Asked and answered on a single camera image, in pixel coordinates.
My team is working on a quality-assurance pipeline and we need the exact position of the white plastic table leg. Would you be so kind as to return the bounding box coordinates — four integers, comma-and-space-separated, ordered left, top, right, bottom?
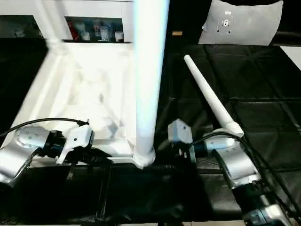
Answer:
34, 0, 69, 55
132, 0, 171, 166
183, 54, 245, 139

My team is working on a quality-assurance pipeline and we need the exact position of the white plastic table top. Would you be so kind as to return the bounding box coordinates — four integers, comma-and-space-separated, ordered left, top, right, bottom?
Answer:
0, 39, 156, 170

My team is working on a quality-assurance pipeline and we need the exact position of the black work mat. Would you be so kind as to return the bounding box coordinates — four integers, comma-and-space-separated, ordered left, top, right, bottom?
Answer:
0, 37, 301, 223

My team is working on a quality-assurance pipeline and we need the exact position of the red box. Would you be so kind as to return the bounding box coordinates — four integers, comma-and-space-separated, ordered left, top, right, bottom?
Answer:
70, 21, 80, 41

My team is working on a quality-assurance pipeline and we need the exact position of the white flat board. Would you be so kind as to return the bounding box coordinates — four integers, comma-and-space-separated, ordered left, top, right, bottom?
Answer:
279, 46, 301, 65

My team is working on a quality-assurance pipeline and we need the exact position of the white cabinet with glass doors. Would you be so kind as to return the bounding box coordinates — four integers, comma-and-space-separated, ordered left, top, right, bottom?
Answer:
0, 0, 135, 45

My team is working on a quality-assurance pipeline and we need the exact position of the black device with red light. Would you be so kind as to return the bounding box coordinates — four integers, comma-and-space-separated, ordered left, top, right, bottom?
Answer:
274, 30, 301, 46

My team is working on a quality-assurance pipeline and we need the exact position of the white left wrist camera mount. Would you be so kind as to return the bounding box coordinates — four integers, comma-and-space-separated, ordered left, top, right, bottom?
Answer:
55, 124, 95, 166

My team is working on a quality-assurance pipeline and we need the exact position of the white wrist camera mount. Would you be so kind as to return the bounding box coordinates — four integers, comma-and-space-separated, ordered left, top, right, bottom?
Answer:
166, 118, 198, 163
55, 124, 95, 166

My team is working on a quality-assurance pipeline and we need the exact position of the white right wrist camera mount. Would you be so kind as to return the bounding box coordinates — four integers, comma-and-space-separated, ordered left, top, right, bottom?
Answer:
166, 118, 198, 163

